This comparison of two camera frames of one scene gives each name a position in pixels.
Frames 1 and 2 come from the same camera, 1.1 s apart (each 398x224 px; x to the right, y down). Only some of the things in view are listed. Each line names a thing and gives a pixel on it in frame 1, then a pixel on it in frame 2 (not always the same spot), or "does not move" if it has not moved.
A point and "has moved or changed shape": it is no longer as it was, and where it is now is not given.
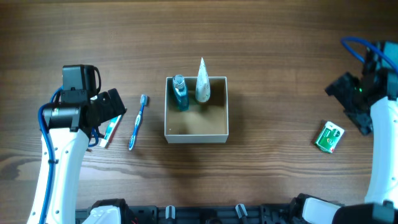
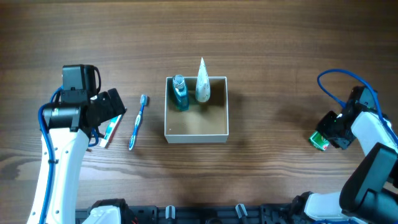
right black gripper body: [351, 101] → [327, 128]
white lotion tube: [203, 89] does not move
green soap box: [329, 137] has moved or changed shape
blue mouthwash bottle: [180, 93] does not move
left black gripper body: [110, 104] does not move
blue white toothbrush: [144, 100] does not move
